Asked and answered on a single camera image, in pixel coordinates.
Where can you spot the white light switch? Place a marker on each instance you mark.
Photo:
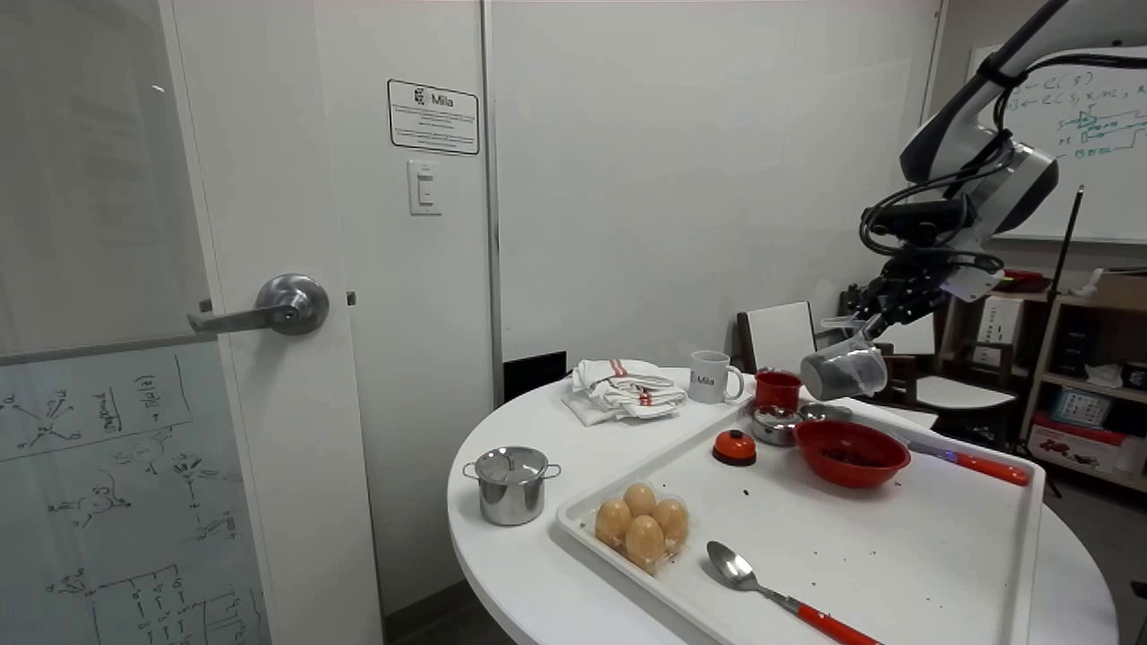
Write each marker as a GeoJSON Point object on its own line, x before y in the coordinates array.
{"type": "Point", "coordinates": [424, 191]}

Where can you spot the wooden shelf unit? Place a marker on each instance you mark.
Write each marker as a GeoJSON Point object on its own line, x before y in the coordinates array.
{"type": "Point", "coordinates": [1068, 374]}

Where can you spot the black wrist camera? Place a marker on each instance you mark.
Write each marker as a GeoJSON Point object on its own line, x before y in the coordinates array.
{"type": "Point", "coordinates": [913, 224]}

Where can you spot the black box on floor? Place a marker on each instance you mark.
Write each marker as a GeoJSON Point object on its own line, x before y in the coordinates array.
{"type": "Point", "coordinates": [537, 372]}

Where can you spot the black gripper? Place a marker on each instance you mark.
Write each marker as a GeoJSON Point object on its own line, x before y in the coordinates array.
{"type": "Point", "coordinates": [918, 280]}

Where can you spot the red handled metal spoon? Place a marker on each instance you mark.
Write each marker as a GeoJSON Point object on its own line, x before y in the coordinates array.
{"type": "Point", "coordinates": [775, 594]}

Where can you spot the orange bowl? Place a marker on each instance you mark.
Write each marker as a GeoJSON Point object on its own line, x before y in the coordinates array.
{"type": "Point", "coordinates": [850, 455]}

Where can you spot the bag of potatoes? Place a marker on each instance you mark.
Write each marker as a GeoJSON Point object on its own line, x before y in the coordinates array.
{"type": "Point", "coordinates": [646, 527]}

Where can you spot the white mug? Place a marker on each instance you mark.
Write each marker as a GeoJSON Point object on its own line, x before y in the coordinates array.
{"type": "Point", "coordinates": [714, 377]}

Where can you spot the white wall sign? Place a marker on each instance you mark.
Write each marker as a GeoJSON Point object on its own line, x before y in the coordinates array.
{"type": "Point", "coordinates": [431, 121]}

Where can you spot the steel strainer cup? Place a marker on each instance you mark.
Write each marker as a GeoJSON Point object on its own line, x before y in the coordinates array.
{"type": "Point", "coordinates": [768, 427]}

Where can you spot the red mug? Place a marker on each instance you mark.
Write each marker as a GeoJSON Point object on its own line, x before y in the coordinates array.
{"type": "Point", "coordinates": [780, 391]}

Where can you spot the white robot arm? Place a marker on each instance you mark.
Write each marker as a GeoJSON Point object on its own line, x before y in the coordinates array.
{"type": "Point", "coordinates": [973, 177]}

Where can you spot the small orange round timer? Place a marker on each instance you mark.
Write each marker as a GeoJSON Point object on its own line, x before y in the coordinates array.
{"type": "Point", "coordinates": [738, 448]}

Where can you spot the metal door handle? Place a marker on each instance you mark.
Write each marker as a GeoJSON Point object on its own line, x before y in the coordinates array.
{"type": "Point", "coordinates": [286, 307]}

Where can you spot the white red striped cloth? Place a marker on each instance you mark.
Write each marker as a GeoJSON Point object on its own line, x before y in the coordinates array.
{"type": "Point", "coordinates": [623, 391]}

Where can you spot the small steel pot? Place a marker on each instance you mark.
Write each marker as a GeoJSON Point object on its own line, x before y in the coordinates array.
{"type": "Point", "coordinates": [510, 483]}

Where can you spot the white plastic tray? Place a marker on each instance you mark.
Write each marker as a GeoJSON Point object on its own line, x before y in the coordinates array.
{"type": "Point", "coordinates": [942, 552]}

